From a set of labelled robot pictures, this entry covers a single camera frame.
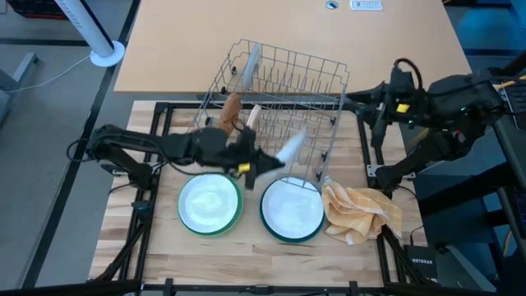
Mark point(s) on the white bowl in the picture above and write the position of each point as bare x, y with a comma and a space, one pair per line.
207, 203

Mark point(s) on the grey round desk grommet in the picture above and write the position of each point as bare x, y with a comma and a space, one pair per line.
332, 5

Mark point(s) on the black Netgear network switch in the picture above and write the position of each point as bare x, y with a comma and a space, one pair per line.
422, 263

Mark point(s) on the light wood desk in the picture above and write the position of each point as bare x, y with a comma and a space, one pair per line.
185, 49

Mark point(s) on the grey table leg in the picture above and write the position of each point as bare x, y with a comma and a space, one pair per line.
24, 66

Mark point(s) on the red black crate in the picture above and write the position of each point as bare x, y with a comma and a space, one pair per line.
33, 8

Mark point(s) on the white power outlet strip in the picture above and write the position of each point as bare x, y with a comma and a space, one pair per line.
366, 5

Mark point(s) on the brown divided plate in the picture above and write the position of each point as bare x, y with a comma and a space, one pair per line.
229, 115

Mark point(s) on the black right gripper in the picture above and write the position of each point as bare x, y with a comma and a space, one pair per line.
404, 94

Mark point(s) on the white black tower fan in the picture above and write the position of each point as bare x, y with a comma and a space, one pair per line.
107, 55

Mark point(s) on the orange checked cloth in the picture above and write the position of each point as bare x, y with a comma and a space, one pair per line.
357, 214

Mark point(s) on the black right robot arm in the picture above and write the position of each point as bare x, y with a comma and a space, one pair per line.
456, 103

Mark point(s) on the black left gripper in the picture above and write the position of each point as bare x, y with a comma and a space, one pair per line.
222, 150

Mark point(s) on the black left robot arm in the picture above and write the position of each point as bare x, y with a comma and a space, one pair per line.
135, 141

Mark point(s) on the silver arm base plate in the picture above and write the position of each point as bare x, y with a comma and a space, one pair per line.
372, 170

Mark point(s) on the dark rimmed white plate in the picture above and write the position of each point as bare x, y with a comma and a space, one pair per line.
293, 241

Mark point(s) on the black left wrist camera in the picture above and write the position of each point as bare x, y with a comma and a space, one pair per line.
250, 181

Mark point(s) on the peach plate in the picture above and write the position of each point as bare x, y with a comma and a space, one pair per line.
254, 117

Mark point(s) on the green rimmed white plate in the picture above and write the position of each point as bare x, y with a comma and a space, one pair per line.
232, 226

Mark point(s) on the black equipment stand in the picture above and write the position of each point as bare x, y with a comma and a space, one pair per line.
505, 172

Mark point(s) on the black keyboard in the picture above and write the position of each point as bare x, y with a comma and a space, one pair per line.
518, 107

